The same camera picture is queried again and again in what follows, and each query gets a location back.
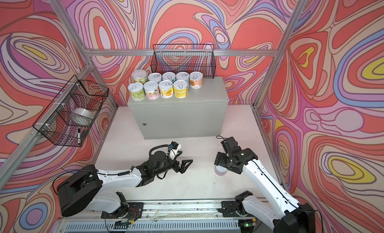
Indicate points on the black wire basket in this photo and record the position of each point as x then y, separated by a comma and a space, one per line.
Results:
184, 58
60, 127

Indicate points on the black marker pen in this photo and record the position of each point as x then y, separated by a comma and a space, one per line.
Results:
79, 137

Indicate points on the green label can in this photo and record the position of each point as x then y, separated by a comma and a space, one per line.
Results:
137, 92

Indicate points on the aluminium front rail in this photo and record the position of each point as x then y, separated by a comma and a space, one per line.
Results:
197, 209

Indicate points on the teal label can back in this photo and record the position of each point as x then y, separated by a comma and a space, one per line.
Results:
169, 76

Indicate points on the yellow orange label can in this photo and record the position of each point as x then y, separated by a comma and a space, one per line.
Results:
140, 76

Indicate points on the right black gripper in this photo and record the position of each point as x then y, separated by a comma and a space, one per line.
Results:
223, 156

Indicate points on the pink label can plain lid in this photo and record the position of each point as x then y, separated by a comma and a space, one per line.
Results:
151, 89

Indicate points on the black wire basket left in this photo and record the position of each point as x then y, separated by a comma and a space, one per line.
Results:
60, 127

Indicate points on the grey metal cabinet box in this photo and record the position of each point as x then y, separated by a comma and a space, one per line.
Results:
200, 114

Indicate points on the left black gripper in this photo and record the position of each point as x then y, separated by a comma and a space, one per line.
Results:
182, 169

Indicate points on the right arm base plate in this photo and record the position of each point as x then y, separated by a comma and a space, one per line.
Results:
233, 209

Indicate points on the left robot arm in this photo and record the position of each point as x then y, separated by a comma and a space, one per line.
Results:
90, 189

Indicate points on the red label can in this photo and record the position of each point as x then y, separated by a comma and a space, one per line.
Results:
220, 171

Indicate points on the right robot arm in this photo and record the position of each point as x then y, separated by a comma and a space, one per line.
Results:
283, 214

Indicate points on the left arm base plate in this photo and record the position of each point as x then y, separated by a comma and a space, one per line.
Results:
133, 211

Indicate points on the black wire basket back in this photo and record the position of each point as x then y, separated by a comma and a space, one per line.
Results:
184, 58

